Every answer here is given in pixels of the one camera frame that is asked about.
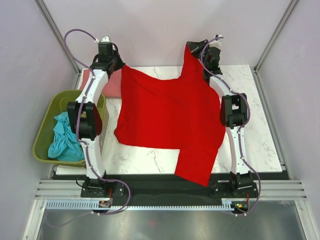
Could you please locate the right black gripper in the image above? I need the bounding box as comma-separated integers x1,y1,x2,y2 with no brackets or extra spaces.
187,39,212,69

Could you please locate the red t shirt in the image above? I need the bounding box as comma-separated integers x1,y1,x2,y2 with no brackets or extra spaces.
114,48,226,187

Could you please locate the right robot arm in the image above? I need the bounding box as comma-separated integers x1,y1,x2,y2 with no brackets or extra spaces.
186,35,255,197

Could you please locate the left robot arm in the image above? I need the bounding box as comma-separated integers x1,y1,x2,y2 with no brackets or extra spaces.
67,36,125,197

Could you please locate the folded pink t shirt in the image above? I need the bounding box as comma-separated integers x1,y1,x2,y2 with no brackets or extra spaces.
78,69,122,98

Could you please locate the olive green laundry basket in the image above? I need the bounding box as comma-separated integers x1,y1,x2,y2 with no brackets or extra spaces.
33,90,109,167

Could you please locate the teal t shirt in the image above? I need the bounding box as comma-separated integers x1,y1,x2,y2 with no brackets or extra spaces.
47,111,84,162

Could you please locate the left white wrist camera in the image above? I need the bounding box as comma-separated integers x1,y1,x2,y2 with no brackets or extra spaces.
95,36,111,44

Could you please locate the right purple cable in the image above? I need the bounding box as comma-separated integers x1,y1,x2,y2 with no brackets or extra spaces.
199,36,262,218

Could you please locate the right aluminium frame post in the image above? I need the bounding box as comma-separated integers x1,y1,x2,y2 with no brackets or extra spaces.
252,0,301,75

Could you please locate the aluminium frame post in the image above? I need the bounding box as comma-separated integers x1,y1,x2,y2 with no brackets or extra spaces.
34,0,80,75
252,0,301,75

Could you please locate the left aluminium frame post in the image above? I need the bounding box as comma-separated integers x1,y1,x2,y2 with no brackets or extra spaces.
34,0,80,75

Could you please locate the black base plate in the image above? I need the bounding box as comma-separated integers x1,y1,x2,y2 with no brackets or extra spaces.
80,173,259,206

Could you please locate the white slotted cable duct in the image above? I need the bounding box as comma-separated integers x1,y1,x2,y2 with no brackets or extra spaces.
45,199,234,211

